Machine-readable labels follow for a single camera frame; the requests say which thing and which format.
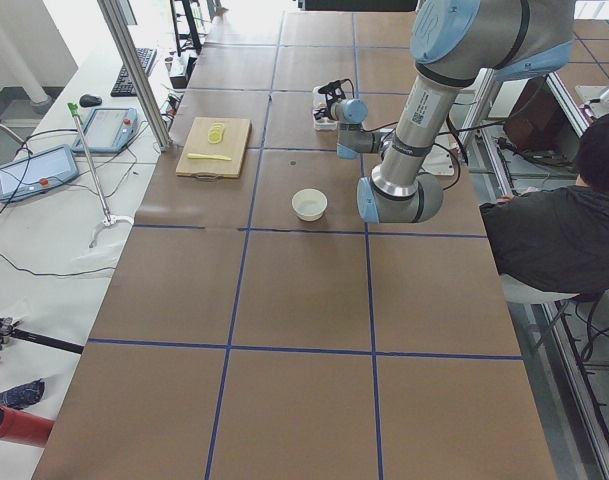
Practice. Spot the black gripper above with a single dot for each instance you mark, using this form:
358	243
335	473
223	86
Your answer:
325	111

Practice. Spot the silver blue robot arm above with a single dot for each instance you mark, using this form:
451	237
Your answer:
451	42

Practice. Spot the clear plastic egg box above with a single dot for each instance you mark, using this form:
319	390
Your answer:
319	111

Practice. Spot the white ceramic bowl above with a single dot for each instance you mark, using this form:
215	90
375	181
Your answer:
309	204

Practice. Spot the wooden cutting board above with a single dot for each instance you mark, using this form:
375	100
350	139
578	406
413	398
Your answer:
215	147

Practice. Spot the yellow plastic knife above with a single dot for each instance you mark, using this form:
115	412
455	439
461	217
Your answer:
213	157

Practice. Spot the far teach pendant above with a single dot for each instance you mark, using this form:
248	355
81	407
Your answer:
108	130

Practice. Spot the teach pendant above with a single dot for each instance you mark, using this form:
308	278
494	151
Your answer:
108	130
37	174

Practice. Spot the black computer mouse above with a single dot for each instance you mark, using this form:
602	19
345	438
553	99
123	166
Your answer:
89	100

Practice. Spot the grabber stick with green tip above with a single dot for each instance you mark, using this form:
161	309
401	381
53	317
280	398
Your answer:
109	219

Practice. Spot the seated person in black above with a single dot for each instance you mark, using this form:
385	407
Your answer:
558	240

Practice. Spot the near teach pendant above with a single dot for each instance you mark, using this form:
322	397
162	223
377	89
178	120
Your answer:
37	174

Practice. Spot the red cylinder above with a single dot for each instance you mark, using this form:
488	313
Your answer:
24	428

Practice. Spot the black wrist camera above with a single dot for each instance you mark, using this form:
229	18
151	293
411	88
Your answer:
334	88

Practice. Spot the aluminium frame post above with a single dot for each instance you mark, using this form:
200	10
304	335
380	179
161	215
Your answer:
117	25

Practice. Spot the black camera tripod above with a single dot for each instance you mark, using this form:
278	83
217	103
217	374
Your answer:
9	329

